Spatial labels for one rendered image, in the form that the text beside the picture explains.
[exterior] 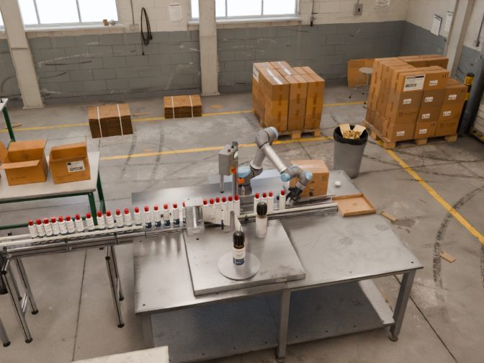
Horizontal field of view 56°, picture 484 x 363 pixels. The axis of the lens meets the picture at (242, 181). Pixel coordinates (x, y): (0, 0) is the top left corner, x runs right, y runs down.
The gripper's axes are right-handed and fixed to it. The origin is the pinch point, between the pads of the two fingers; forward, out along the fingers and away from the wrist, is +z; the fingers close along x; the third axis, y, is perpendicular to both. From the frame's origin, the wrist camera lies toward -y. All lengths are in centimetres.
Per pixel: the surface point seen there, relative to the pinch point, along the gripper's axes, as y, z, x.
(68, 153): -131, 92, -166
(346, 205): -1, -20, 54
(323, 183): -15.1, -25.7, 29.5
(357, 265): 74, -7, 34
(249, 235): 28.2, 24.1, -30.9
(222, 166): -2, -10, -69
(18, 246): 3, 112, -183
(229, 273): 68, 35, -52
